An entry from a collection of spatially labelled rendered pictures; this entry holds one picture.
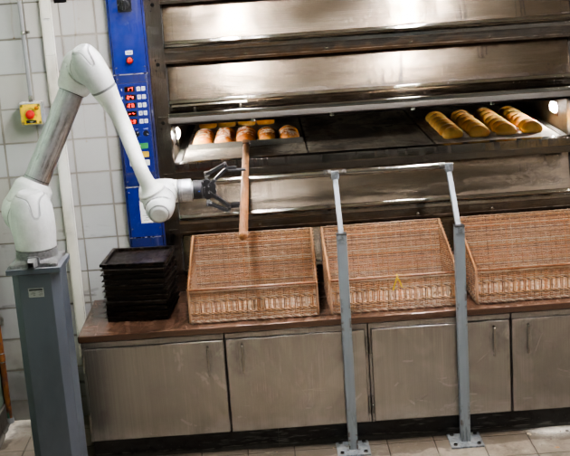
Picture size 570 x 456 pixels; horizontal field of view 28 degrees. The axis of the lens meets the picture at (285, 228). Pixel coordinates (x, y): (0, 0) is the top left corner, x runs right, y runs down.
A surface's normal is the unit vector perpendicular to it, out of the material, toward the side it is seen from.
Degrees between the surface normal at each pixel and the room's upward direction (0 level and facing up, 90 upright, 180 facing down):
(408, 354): 94
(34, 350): 90
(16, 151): 90
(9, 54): 90
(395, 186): 70
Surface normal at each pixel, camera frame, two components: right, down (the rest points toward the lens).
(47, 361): 0.01, 0.24
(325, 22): 0.00, -0.11
